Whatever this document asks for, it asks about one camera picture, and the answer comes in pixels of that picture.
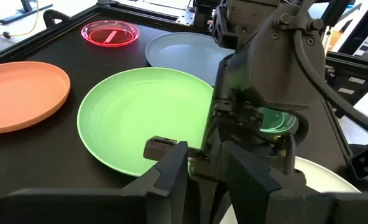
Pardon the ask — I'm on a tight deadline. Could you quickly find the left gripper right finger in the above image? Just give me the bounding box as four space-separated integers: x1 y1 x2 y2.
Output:
223 141 368 224

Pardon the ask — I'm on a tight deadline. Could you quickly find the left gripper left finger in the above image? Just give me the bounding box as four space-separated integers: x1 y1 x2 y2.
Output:
0 141 190 224

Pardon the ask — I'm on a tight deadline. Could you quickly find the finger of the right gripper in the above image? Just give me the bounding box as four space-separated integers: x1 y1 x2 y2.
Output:
142 136 179 162

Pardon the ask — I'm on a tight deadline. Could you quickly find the large green plastic plate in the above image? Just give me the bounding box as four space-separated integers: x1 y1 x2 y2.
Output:
76 67 214 177

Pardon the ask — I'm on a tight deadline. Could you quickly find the white plastic plate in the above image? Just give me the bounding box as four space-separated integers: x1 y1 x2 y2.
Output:
219 157 361 224

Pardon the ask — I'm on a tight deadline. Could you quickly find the small green transparent plate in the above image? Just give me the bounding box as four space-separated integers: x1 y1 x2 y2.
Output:
258 107 298 134

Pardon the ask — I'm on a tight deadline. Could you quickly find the grey plastic plate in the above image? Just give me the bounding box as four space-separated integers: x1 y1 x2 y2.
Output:
145 32 236 88

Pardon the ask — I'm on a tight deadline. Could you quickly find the small red transparent plate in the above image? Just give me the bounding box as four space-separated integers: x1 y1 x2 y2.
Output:
80 20 140 48

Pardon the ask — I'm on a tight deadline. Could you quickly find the orange plastic plate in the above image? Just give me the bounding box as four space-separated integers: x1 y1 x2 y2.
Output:
0 60 71 135

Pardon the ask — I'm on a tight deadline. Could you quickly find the black equipment cart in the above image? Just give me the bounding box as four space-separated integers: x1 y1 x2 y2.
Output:
325 0 368 106

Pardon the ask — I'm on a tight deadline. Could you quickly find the black floor stand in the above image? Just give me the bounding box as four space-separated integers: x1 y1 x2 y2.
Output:
0 0 54 25

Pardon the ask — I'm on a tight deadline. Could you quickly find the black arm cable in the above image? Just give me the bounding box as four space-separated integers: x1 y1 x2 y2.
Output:
292 29 368 141

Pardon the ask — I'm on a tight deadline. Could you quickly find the black corner handle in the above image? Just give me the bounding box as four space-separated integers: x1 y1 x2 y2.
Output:
42 9 71 29

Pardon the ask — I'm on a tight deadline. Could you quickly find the yellow cable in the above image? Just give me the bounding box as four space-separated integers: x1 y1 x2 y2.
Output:
0 0 40 39

